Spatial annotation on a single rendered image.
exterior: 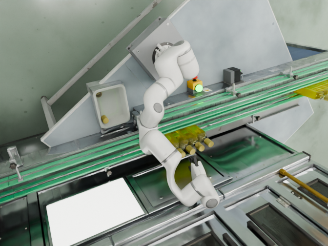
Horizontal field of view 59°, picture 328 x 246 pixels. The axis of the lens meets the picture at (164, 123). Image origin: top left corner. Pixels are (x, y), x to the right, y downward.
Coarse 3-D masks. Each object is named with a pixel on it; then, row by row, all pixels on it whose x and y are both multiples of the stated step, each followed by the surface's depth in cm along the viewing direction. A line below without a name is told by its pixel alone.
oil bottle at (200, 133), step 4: (188, 128) 167; (192, 128) 166; (196, 128) 165; (200, 128) 165; (192, 132) 164; (196, 132) 161; (200, 132) 161; (204, 132) 160; (200, 136) 159; (204, 136) 159; (200, 140) 159
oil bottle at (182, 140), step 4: (172, 132) 165; (176, 132) 164; (172, 136) 162; (176, 136) 161; (180, 136) 160; (180, 140) 156; (184, 140) 156; (180, 144) 155; (184, 144) 155; (188, 144) 156
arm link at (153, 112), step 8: (152, 88) 119; (160, 88) 120; (144, 96) 117; (152, 96) 115; (160, 96) 118; (144, 104) 115; (152, 104) 114; (160, 104) 115; (144, 112) 117; (152, 112) 113; (160, 112) 114; (144, 120) 120; (152, 120) 116; (160, 120) 118
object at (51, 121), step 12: (156, 0) 210; (144, 12) 209; (132, 24) 209; (120, 36) 208; (108, 48) 207; (96, 60) 207; (84, 72) 206; (72, 84) 206; (60, 96) 205; (48, 108) 194; (48, 120) 179
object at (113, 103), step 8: (104, 88) 150; (112, 88) 152; (120, 88) 159; (104, 96) 159; (112, 96) 161; (120, 96) 163; (96, 104) 151; (104, 104) 161; (112, 104) 163; (120, 104) 165; (104, 112) 163; (112, 112) 165; (120, 112) 167; (128, 112) 161; (112, 120) 164; (120, 120) 163; (128, 120) 163
